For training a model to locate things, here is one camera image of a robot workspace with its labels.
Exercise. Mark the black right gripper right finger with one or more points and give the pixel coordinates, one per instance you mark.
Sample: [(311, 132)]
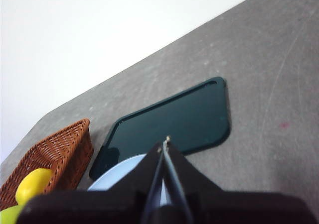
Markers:
[(224, 209)]

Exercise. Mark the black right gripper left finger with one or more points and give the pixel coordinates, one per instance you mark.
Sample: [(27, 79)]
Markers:
[(99, 206)]

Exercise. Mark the blue round plate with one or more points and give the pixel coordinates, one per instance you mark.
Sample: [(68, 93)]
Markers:
[(117, 174)]

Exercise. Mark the yellow lemon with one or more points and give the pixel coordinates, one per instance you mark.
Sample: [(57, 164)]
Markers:
[(32, 184)]

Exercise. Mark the brown woven wicker basket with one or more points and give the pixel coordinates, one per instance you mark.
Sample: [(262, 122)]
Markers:
[(62, 144)]

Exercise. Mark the green apple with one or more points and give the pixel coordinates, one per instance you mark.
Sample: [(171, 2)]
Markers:
[(8, 215)]

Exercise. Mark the dark rectangular cutting board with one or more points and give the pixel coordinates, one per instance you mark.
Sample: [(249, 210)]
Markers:
[(179, 117)]

